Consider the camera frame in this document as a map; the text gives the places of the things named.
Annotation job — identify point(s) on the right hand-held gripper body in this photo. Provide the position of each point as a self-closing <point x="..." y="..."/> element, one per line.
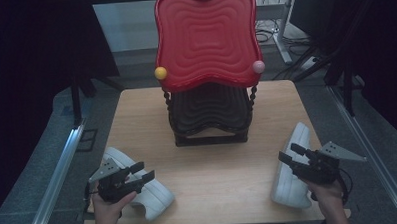
<point x="322" y="171"/>

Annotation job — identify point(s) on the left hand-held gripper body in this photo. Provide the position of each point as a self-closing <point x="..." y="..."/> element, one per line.
<point x="110" y="185"/>

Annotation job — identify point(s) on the white sneaker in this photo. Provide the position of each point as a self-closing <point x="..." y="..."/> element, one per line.
<point x="286" y="189"/>
<point x="156" y="197"/>

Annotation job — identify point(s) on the red and black shoe rack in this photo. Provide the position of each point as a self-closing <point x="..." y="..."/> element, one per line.
<point x="207" y="41"/>

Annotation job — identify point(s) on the person's right hand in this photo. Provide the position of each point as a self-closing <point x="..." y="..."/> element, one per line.
<point x="328" y="196"/>

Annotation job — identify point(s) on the person's left hand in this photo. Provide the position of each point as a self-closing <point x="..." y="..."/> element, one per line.
<point x="106" y="213"/>

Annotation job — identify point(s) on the black tripod stand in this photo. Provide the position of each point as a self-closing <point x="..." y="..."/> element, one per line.
<point x="77" y="96"/>
<point x="338" y="73"/>

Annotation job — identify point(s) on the white power strip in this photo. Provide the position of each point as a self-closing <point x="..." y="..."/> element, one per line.
<point x="310" y="63"/>

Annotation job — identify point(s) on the dark curtain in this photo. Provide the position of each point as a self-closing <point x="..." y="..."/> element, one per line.
<point x="34" y="47"/>

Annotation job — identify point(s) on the aluminium floor rail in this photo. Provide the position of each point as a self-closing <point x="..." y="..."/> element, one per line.
<point x="371" y="152"/>
<point x="55" y="183"/>

